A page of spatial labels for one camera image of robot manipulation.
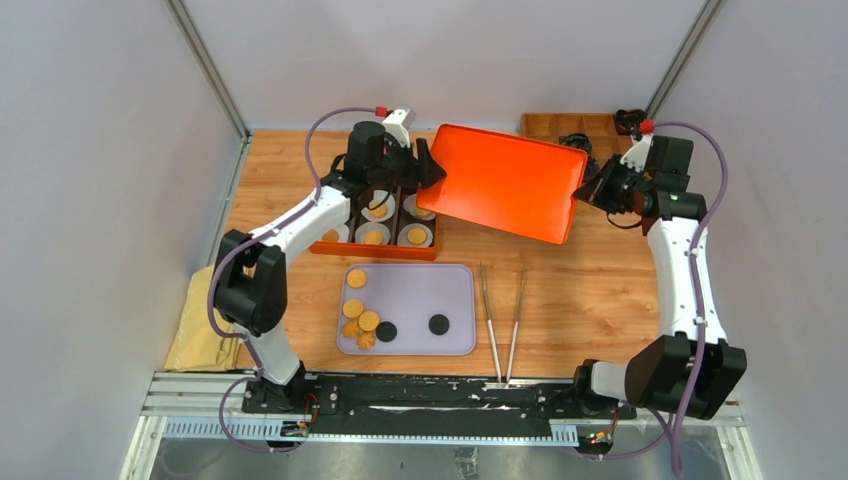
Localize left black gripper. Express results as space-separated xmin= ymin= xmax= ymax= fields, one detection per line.
xmin=368 ymin=135 xmax=445 ymax=190

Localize orange cookie box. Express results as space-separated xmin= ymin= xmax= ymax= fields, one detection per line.
xmin=309 ymin=188 xmax=438 ymax=261

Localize orange box lid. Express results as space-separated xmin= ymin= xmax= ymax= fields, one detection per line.
xmin=417 ymin=124 xmax=588 ymax=245

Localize swirl butter cookie top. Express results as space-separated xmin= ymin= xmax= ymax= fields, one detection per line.
xmin=321 ymin=229 xmax=340 ymax=243

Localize swirl butter cookie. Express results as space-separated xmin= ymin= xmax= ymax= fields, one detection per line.
xmin=342 ymin=320 xmax=362 ymax=338
xmin=321 ymin=229 xmax=340 ymax=243
xmin=356 ymin=331 xmax=377 ymax=350

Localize metal tongs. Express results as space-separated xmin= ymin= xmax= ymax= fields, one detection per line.
xmin=478 ymin=262 xmax=529 ymax=387

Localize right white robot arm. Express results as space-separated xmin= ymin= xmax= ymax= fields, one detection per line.
xmin=570 ymin=134 xmax=747 ymax=420

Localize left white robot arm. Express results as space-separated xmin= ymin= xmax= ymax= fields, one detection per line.
xmin=206 ymin=107 xmax=446 ymax=413

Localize black coiled item right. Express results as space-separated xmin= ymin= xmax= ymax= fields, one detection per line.
xmin=582 ymin=156 xmax=600 ymax=184

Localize black coiled item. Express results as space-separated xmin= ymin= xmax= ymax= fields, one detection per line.
xmin=558 ymin=132 xmax=593 ymax=156
xmin=582 ymin=156 xmax=600 ymax=184

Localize white paper cup liner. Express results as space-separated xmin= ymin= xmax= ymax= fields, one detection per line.
xmin=331 ymin=224 xmax=351 ymax=243
xmin=354 ymin=222 xmax=391 ymax=245
xmin=397 ymin=223 xmax=434 ymax=248
xmin=361 ymin=189 xmax=396 ymax=223
xmin=403 ymin=194 xmax=436 ymax=221

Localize black coiled item top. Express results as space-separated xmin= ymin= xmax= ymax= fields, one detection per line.
xmin=558 ymin=132 xmax=593 ymax=156

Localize wooden compartment organizer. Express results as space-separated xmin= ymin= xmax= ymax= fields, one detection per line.
xmin=518 ymin=113 xmax=633 ymax=163

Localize lavender cookie tray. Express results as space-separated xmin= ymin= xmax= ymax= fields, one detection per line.
xmin=336 ymin=263 xmax=477 ymax=356

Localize black sandwich cookie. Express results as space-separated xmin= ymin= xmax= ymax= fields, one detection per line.
xmin=428 ymin=314 xmax=450 ymax=336
xmin=374 ymin=321 xmax=397 ymax=343

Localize yellow cloth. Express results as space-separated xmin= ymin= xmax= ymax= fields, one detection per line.
xmin=163 ymin=266 xmax=240 ymax=372

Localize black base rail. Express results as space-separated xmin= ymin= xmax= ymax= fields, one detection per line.
xmin=142 ymin=370 xmax=747 ymax=448

